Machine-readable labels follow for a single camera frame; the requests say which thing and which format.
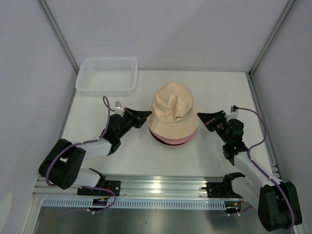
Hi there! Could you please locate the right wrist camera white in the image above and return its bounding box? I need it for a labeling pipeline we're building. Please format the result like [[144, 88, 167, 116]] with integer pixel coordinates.
[[226, 105, 239, 121]]

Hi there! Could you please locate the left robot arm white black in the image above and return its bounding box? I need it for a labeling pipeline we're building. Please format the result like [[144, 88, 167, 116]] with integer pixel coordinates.
[[39, 108, 152, 195]]

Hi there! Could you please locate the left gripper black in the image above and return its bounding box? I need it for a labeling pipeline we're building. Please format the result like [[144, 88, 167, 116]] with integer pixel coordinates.
[[117, 108, 152, 139]]

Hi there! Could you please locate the black bucket hat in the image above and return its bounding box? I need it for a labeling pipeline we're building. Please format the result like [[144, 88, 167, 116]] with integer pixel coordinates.
[[149, 128, 193, 147]]

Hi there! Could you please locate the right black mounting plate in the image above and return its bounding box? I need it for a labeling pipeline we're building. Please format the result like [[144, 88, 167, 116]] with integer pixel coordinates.
[[201, 182, 230, 198]]

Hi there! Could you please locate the white plastic basket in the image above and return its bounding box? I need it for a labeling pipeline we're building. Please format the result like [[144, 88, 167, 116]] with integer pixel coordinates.
[[75, 57, 138, 97]]

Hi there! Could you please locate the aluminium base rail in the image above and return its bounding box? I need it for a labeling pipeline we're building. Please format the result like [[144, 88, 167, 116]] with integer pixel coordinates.
[[33, 156, 298, 202]]

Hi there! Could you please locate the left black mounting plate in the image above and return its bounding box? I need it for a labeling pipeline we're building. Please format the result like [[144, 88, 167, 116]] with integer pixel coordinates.
[[77, 180, 121, 196]]

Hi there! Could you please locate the left corner aluminium profile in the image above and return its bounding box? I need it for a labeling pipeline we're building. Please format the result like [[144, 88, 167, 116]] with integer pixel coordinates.
[[36, 0, 79, 74]]

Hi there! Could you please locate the black mounting plate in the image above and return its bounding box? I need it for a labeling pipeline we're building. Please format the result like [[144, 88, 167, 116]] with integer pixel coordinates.
[[201, 182, 230, 198], [77, 180, 121, 196]]

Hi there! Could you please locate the cream bucket hat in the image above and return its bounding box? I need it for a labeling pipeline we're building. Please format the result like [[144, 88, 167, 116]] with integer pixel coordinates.
[[148, 82, 199, 139]]

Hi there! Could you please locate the white slotted cable duct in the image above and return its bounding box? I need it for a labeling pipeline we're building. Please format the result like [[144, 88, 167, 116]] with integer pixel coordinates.
[[41, 198, 239, 211]]

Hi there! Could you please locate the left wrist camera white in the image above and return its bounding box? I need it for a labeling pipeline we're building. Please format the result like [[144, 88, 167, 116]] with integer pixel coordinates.
[[114, 101, 124, 116]]

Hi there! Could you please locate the right corner aluminium profile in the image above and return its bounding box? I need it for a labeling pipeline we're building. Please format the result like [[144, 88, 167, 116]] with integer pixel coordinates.
[[248, 0, 298, 79]]

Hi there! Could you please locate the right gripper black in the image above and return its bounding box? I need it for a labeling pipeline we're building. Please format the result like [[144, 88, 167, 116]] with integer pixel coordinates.
[[197, 111, 230, 144]]

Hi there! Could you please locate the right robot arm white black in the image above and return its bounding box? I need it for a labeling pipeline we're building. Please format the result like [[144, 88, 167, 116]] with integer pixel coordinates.
[[197, 106, 303, 231]]

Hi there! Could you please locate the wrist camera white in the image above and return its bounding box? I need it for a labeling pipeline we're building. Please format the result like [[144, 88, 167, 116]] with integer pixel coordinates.
[[226, 105, 239, 121], [114, 101, 124, 116]]

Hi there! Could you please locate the corner aluminium profile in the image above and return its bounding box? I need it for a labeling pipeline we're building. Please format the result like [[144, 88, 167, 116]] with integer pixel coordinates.
[[36, 0, 79, 74], [248, 0, 298, 79]]

